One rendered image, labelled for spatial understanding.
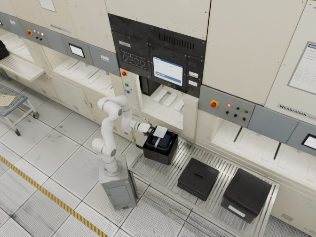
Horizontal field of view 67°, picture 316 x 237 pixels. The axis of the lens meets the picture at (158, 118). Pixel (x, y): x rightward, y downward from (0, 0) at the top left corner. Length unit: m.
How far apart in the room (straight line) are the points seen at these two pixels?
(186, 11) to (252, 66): 0.56
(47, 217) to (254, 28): 2.92
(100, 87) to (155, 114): 0.87
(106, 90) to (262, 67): 1.95
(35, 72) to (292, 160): 3.36
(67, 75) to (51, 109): 1.05
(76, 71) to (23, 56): 0.98
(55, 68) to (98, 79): 0.71
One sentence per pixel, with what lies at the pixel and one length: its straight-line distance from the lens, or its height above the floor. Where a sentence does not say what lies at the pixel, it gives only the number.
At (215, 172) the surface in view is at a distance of 2.30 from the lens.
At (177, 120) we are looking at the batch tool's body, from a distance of 2.61.
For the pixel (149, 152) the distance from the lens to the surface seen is 2.35.
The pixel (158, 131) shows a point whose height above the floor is 1.08.
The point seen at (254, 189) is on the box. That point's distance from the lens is 2.13.
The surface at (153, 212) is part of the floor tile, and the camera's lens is 3.04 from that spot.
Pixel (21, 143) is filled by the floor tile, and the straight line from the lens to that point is 4.15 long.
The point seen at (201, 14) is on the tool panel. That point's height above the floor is 2.13.
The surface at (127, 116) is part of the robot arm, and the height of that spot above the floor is 1.24.
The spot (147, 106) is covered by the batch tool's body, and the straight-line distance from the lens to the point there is 2.77.
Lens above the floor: 2.87
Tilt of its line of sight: 49 degrees down
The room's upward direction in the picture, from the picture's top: 5 degrees counter-clockwise
